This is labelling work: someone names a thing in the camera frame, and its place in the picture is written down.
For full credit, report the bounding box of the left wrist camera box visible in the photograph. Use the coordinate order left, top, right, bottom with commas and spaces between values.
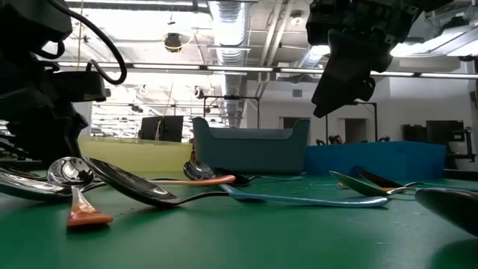
50, 69, 110, 103

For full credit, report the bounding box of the grey-blue plastic bin with handles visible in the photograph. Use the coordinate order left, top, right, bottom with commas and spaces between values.
192, 117, 311, 176

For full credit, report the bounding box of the white building column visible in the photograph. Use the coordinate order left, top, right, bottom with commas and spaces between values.
73, 100, 93, 138

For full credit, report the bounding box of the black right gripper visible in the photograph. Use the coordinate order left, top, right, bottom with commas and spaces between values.
305, 0, 423, 119

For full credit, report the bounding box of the black metal frame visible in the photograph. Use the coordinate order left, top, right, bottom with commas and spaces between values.
202, 95, 261, 131
324, 99, 379, 145

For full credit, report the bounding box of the large black spoon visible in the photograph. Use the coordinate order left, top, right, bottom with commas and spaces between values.
82, 156, 232, 208

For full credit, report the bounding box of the large orange-handled silver spoon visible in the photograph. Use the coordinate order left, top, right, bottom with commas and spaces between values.
0, 170, 237, 203

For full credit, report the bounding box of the black ceiling dome camera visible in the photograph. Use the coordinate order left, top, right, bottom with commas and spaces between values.
164, 32, 183, 53

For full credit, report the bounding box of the long LED light bar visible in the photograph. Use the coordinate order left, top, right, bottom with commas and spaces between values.
55, 61, 478, 80

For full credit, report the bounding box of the long blue spoon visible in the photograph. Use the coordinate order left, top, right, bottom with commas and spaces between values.
238, 190, 390, 208

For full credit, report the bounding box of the blue plastic bin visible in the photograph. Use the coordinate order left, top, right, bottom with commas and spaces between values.
305, 140, 447, 182

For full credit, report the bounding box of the smooth silver air duct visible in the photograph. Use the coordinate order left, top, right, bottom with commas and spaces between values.
297, 43, 333, 70

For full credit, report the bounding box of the orange-handled spoon at back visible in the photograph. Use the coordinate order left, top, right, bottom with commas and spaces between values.
182, 159, 270, 205

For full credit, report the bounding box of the dark monitor on arm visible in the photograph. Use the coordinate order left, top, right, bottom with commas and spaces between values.
425, 119, 466, 150

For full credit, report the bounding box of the black computer monitor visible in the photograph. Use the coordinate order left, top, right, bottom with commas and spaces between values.
138, 114, 185, 143

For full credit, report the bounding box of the ribbed silver air duct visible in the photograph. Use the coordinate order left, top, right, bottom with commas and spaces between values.
207, 0, 250, 130

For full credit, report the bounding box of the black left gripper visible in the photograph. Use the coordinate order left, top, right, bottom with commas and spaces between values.
0, 55, 90, 161

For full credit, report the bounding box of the yellow-green plastic bin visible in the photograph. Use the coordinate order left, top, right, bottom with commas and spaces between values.
78, 136, 193, 173

